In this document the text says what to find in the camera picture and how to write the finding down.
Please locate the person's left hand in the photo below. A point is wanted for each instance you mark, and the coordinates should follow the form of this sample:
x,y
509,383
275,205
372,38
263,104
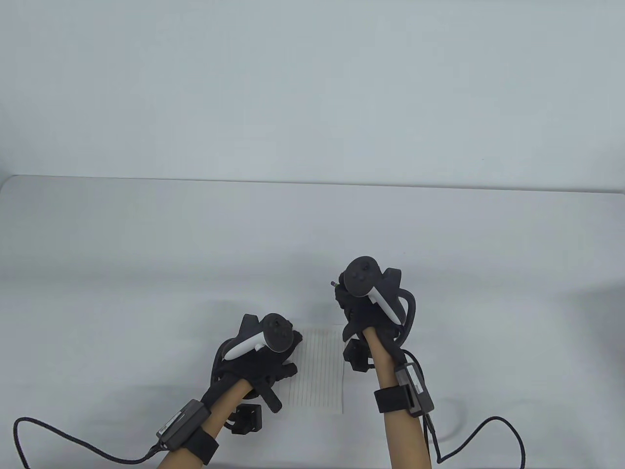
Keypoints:
x,y
254,367

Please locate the person's right hand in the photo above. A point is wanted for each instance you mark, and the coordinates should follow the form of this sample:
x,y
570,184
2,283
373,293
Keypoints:
x,y
356,313

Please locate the white lined paper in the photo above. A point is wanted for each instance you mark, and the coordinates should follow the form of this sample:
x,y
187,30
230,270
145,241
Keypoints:
x,y
320,371

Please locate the person's left forearm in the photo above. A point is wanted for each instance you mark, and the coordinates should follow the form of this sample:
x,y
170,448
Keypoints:
x,y
227,405

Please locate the person's right forearm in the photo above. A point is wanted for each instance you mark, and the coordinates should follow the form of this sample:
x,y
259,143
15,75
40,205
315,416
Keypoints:
x,y
405,439

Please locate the black left forearm sensor box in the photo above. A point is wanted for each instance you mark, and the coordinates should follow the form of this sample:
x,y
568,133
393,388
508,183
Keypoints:
x,y
180,424

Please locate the black right forearm sensor box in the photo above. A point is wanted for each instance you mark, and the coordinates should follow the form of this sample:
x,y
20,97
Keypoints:
x,y
415,388

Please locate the grey white right hand controller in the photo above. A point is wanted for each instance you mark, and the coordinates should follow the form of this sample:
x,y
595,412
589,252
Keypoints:
x,y
360,276

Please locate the grey white hand controller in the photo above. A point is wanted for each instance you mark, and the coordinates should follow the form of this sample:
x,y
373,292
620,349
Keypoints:
x,y
276,334
360,276

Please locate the grey white left hand controller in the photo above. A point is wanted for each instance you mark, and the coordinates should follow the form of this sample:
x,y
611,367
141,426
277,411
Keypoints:
x,y
276,334

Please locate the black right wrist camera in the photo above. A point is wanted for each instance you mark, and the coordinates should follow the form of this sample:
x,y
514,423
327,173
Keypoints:
x,y
357,356

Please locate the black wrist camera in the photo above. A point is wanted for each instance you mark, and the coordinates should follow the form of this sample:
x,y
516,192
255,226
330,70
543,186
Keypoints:
x,y
357,356
246,420

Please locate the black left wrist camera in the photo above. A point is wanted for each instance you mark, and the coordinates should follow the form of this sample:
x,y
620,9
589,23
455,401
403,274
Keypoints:
x,y
246,420

